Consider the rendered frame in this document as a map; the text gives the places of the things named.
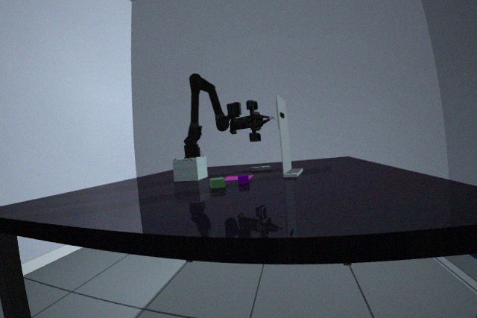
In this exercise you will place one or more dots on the green rectangular block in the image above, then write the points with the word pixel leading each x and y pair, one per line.
pixel 217 183

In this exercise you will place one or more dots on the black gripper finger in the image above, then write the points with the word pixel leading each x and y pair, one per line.
pixel 257 115
pixel 257 125

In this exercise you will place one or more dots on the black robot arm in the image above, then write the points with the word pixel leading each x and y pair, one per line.
pixel 222 122

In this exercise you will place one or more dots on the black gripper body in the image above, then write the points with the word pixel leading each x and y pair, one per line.
pixel 247 121

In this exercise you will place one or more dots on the grey panel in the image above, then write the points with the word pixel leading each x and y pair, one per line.
pixel 283 129

